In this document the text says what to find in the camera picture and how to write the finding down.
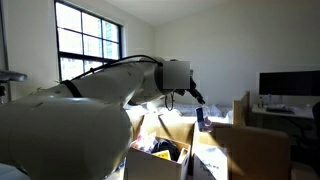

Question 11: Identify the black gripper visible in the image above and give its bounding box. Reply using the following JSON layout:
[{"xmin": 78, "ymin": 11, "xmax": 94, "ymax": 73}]
[{"xmin": 179, "ymin": 68, "xmax": 207, "ymax": 107}]

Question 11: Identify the clear water bottle blue cap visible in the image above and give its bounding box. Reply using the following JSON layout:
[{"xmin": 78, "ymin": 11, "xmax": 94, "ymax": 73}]
[{"xmin": 194, "ymin": 104, "xmax": 213, "ymax": 133}]

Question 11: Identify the small bottle on desk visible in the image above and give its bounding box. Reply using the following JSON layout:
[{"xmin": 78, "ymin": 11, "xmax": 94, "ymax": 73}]
[{"xmin": 257, "ymin": 95, "xmax": 265, "ymax": 110}]

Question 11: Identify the open cardboard box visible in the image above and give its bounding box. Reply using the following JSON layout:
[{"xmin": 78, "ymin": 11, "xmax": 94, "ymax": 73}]
[
  {"xmin": 126, "ymin": 109, "xmax": 293, "ymax": 180},
  {"xmin": 124, "ymin": 134, "xmax": 192, "ymax": 180}
]

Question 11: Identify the bed with white bedding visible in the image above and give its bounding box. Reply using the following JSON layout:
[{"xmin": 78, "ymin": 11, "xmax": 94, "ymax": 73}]
[{"xmin": 124, "ymin": 99, "xmax": 234, "ymax": 125}]

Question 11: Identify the wooden bed footboard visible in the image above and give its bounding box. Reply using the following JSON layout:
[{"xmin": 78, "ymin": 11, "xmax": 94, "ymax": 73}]
[{"xmin": 232, "ymin": 90, "xmax": 252, "ymax": 127}]

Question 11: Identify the dark navy garment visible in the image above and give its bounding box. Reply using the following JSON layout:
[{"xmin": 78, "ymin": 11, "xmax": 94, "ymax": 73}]
[{"xmin": 149, "ymin": 138, "xmax": 181, "ymax": 163}]

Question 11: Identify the white printed paper sheet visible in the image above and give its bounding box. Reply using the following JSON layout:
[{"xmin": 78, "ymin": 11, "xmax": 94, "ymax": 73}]
[{"xmin": 192, "ymin": 143, "xmax": 230, "ymax": 180}]

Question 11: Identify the yellow paperback book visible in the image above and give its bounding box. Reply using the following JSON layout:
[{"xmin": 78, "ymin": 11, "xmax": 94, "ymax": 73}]
[{"xmin": 152, "ymin": 149, "xmax": 172, "ymax": 161}]

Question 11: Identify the pink plastic packet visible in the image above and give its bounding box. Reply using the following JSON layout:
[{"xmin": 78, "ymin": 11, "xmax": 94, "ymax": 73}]
[{"xmin": 132, "ymin": 128, "xmax": 158, "ymax": 153}]

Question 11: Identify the dark keyboard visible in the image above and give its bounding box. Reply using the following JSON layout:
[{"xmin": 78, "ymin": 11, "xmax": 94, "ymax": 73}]
[{"xmin": 265, "ymin": 104, "xmax": 296, "ymax": 115}]

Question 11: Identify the black computer monitor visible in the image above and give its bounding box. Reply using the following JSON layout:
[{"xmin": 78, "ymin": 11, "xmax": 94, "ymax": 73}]
[{"xmin": 258, "ymin": 70, "xmax": 320, "ymax": 98}]

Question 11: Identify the white desk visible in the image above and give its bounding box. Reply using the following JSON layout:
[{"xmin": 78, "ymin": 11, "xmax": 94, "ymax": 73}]
[{"xmin": 251, "ymin": 103, "xmax": 316, "ymax": 120}]

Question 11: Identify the blue patterned cloth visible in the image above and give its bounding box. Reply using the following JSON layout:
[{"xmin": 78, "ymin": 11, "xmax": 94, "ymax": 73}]
[{"xmin": 115, "ymin": 157, "xmax": 127, "ymax": 173}]

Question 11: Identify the black framed window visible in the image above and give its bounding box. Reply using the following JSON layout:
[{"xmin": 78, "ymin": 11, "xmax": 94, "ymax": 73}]
[{"xmin": 53, "ymin": 0, "xmax": 124, "ymax": 83}]

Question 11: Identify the grey lamp head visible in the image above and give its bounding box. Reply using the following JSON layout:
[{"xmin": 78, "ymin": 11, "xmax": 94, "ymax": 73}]
[{"xmin": 0, "ymin": 68, "xmax": 29, "ymax": 101}]

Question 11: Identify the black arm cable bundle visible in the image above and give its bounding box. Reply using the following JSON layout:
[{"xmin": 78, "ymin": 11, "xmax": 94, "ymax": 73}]
[{"xmin": 70, "ymin": 54, "xmax": 176, "ymax": 112}]

